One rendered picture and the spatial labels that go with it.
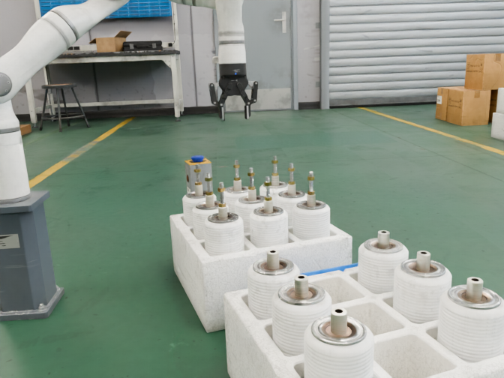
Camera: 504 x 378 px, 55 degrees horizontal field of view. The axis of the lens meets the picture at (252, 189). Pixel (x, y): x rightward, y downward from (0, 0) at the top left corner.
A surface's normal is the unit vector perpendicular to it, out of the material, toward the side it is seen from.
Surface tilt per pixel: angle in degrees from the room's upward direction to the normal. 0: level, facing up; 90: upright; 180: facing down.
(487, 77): 90
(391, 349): 90
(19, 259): 90
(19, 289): 90
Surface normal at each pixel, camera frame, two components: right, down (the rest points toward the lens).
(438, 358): -0.94, 0.12
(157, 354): -0.04, -0.97
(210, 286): 0.34, 0.22
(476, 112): 0.05, 0.25
